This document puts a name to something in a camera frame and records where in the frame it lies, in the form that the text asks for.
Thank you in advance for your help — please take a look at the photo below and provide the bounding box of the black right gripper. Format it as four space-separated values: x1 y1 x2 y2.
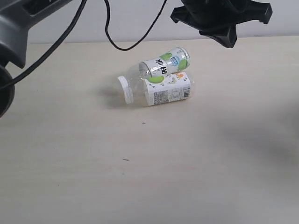
171 0 273 48

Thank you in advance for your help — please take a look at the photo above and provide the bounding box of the lime label clear bottle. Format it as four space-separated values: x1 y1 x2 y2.
127 47 190 78

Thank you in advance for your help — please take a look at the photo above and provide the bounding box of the wide white-cap balloon label bottle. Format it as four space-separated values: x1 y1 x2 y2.
117 72 195 107

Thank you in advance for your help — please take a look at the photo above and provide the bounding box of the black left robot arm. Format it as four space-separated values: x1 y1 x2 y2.
0 0 84 115

